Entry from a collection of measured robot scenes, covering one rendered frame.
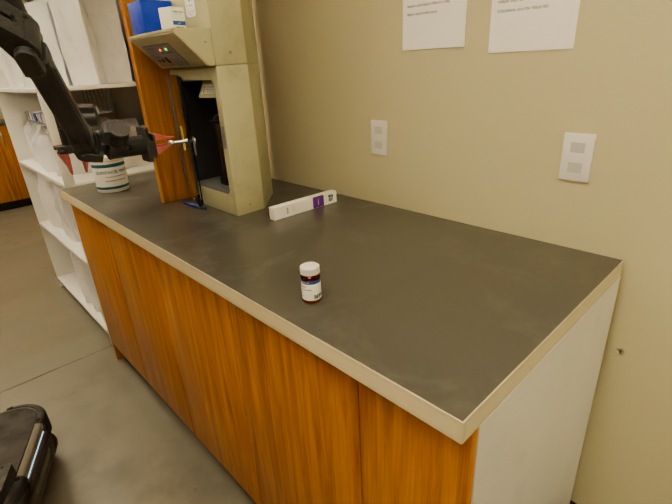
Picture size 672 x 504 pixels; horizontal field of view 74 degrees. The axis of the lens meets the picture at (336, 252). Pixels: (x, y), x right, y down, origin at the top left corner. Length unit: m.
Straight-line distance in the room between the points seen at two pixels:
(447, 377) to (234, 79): 1.10
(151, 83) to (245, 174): 0.48
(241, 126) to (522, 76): 0.83
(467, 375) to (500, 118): 0.77
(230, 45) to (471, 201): 0.86
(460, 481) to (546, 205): 0.76
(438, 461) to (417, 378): 0.15
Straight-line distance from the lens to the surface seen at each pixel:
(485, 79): 1.32
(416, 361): 0.77
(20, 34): 1.15
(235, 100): 1.49
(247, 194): 1.54
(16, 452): 1.97
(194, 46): 1.44
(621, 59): 1.20
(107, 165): 2.10
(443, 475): 0.82
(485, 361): 0.78
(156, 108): 1.78
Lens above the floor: 1.40
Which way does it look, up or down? 23 degrees down
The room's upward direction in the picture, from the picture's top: 3 degrees counter-clockwise
